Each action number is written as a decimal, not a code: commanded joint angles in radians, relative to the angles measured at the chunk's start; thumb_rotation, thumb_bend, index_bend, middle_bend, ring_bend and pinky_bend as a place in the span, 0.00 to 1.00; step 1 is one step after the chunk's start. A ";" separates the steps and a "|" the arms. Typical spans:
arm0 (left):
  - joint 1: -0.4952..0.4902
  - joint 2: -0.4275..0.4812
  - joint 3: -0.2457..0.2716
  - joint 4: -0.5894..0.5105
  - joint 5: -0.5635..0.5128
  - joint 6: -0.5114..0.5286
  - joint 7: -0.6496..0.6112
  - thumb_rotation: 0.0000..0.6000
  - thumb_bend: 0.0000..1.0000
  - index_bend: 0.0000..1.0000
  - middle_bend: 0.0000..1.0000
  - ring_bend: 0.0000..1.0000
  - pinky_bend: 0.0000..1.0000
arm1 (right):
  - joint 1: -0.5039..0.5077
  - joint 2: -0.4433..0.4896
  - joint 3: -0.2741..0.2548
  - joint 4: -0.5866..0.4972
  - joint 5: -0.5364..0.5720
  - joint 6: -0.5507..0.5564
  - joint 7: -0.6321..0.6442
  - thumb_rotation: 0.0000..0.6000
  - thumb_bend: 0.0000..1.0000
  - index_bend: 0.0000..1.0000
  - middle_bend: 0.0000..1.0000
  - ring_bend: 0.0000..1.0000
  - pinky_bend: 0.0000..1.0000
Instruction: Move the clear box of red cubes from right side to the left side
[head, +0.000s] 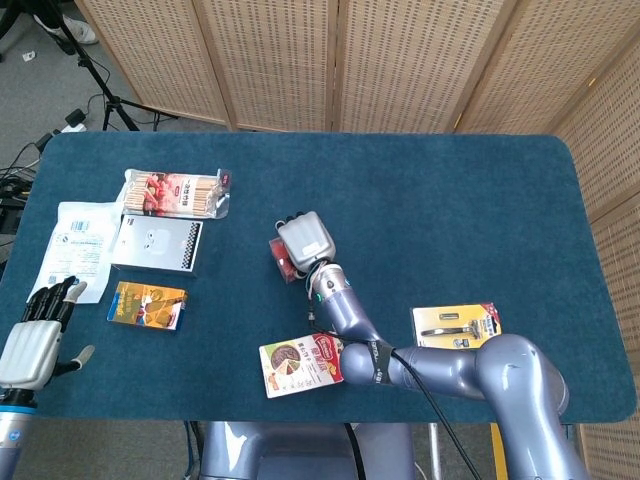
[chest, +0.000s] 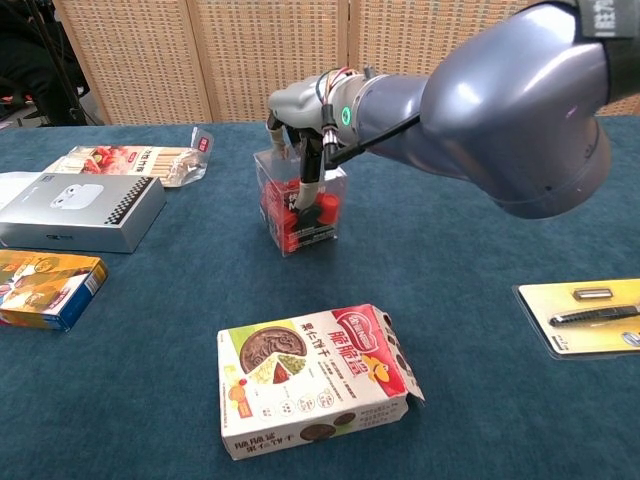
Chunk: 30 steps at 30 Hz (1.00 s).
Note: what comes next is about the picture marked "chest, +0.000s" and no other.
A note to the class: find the blue felt table cloth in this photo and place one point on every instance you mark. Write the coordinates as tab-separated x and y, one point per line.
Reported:
450	280

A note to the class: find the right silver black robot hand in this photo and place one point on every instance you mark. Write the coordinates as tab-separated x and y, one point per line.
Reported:
295	102

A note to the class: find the yellow razor blister pack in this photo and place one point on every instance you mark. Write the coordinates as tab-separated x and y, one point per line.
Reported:
585	320

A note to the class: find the white red biscuit box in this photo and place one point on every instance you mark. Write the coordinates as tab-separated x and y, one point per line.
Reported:
305	380

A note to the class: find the person in black clothes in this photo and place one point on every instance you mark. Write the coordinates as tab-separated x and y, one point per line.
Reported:
25	60

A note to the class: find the bamboo skewer packet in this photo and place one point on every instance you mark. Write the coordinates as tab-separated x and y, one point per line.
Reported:
125	157

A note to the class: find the yellow blue card box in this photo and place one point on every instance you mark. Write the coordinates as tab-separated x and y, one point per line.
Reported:
45	287

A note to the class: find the wicker folding screen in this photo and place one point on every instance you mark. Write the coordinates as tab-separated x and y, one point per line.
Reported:
200	55

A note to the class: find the white earbuds box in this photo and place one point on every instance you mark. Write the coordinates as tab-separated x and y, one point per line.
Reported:
80	215

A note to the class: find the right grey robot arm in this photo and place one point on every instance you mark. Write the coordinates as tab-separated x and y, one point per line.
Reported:
500	100

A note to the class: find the transparent box red black items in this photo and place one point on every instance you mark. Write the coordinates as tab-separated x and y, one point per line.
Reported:
280	215

